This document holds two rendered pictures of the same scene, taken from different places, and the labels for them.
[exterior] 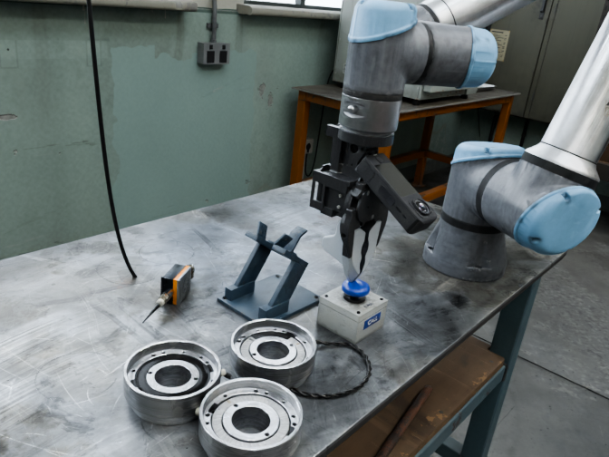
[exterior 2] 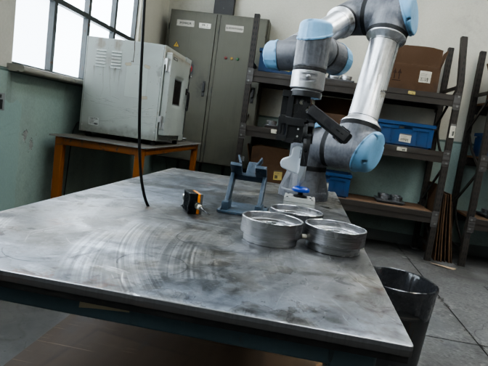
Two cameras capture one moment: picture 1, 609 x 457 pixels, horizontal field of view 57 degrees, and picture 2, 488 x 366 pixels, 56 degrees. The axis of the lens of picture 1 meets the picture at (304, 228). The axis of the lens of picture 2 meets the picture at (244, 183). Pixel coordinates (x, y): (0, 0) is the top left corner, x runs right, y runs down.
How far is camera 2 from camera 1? 0.64 m
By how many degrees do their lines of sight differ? 34
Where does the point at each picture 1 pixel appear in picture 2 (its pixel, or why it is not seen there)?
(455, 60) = (343, 56)
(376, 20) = (322, 28)
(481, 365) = not seen: hidden behind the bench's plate
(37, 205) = not seen: outside the picture
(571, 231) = (375, 157)
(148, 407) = (282, 234)
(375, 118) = (319, 81)
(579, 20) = (226, 97)
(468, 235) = (313, 173)
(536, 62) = (202, 124)
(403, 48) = (330, 45)
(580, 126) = (371, 102)
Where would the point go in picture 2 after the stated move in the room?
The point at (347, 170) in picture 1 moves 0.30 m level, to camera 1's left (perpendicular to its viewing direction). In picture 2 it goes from (297, 115) to (171, 94)
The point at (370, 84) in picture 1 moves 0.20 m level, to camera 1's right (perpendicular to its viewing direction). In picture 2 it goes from (318, 62) to (383, 78)
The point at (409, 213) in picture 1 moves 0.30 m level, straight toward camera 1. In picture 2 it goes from (344, 131) to (448, 142)
